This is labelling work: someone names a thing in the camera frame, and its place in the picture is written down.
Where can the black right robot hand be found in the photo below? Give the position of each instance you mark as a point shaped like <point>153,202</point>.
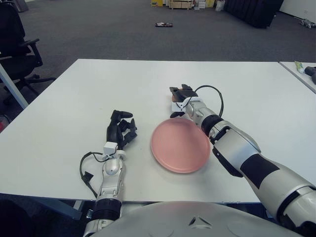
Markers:
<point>184,95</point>

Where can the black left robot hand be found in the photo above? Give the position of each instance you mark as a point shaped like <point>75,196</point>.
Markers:
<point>113,130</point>

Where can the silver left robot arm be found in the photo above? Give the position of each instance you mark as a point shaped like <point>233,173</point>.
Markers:
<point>111,177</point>

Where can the pink round plate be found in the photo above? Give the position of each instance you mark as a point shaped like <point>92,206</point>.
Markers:
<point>180,145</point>

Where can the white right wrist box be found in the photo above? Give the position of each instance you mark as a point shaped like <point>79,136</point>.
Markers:
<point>177,106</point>

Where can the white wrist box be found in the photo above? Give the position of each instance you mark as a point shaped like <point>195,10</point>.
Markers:
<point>109,148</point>
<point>177,106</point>

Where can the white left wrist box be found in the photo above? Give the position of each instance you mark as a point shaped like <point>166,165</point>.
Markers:
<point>109,148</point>

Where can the flat black floor item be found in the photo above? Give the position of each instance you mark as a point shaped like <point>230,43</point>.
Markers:
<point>164,24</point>

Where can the wooden crate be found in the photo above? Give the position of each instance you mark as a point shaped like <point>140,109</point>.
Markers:
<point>181,4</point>

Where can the white boxes stack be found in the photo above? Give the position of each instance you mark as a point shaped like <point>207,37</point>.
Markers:
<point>201,3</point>

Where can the yellow carton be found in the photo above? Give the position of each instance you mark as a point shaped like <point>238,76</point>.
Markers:
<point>210,3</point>

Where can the yellow box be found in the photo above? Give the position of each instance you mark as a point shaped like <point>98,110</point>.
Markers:
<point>156,3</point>

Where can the white plastic bag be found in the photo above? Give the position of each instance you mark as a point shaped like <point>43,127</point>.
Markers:
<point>220,5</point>

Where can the black curtain partition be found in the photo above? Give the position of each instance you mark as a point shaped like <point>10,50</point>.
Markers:
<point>254,12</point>

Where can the white slanted table leg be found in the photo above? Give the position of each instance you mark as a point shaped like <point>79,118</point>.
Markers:
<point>12,85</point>

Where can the red black floor object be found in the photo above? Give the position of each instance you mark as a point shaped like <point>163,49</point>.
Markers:
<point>2,123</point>

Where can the green white tube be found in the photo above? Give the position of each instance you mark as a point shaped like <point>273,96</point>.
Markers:
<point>299,66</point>

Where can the grey white robot torso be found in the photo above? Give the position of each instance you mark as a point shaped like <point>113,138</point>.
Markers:
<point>197,222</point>

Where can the black office chair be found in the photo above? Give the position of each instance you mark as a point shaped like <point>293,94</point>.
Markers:
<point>14,49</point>

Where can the black handheld controller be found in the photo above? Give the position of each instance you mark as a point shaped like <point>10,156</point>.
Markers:
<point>310,70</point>

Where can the grey robot dog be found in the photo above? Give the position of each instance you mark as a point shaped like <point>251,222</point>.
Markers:
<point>306,23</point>

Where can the grey bin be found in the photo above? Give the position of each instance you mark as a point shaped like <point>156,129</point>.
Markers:
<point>22,5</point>

